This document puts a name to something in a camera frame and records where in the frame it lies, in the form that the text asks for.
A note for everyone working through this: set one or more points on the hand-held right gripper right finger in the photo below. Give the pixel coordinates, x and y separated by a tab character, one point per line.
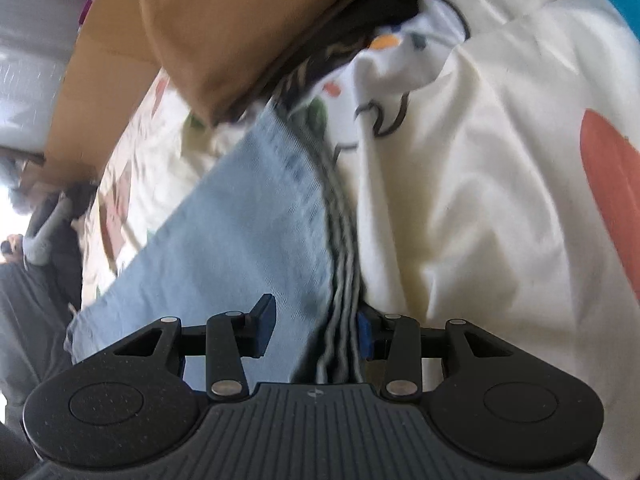
365	337

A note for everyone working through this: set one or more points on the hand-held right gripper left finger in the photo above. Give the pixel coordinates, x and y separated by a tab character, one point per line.
265	327

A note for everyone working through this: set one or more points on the blue denim pants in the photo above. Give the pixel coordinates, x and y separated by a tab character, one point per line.
240	230

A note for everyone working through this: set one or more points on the cream printed bed sheet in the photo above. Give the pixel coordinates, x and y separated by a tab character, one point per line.
475	185

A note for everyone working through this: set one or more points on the dark grey cloth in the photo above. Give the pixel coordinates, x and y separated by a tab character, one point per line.
30	330

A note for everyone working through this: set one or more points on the grey fuzzy slipper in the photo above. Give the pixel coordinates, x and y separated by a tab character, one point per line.
45	230

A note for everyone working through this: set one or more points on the leopard print garment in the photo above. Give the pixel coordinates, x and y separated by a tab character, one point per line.
320	70

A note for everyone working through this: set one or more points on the flat brown cardboard sheet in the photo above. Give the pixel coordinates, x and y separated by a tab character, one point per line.
100	95

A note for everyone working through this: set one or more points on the brown folded garment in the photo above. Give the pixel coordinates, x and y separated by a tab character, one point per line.
240	30

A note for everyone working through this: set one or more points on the black folded garment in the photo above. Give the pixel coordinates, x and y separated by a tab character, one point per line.
380	5

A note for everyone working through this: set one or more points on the grey plastic covering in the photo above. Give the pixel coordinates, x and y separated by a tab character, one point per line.
35	60

